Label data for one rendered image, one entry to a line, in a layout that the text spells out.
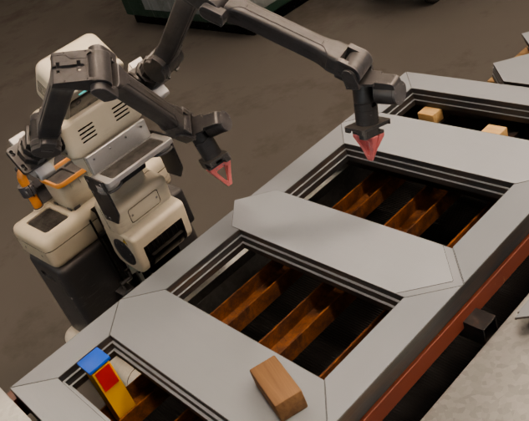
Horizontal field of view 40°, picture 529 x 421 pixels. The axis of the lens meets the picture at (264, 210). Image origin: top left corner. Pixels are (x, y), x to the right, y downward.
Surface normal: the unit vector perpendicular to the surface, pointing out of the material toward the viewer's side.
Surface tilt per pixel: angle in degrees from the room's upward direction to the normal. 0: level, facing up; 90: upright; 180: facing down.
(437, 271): 0
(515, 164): 0
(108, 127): 98
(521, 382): 0
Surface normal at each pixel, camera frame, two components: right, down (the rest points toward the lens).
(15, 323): -0.29, -0.79
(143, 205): 0.72, 0.33
